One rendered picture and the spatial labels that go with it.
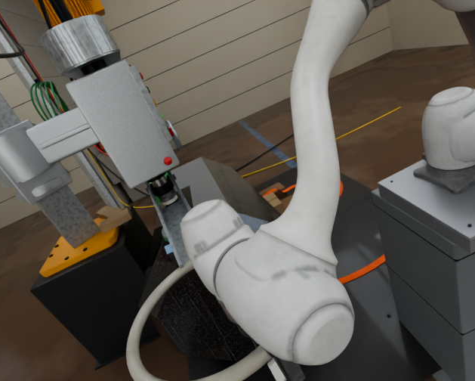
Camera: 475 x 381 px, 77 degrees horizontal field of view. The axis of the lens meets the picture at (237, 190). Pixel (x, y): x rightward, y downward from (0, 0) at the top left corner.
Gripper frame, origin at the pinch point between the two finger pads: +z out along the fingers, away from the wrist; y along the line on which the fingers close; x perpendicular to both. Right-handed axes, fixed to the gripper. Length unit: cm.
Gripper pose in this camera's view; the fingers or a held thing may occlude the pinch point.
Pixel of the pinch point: (287, 378)
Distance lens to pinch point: 72.0
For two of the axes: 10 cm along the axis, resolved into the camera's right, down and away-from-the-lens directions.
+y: -5.3, -1.0, 8.4
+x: -7.6, 5.1, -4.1
